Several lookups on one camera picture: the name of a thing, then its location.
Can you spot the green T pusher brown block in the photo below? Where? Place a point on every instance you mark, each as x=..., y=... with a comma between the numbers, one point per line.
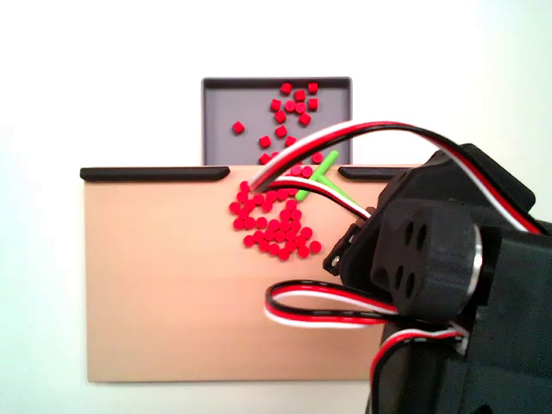
x=328, y=161

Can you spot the grey shallow tray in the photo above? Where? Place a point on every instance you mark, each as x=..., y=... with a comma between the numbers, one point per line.
x=224, y=108

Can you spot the beige rectangular board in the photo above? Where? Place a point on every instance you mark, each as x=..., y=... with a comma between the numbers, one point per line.
x=172, y=280

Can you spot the black edge rail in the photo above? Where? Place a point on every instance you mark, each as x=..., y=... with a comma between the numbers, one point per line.
x=371, y=173
x=151, y=173

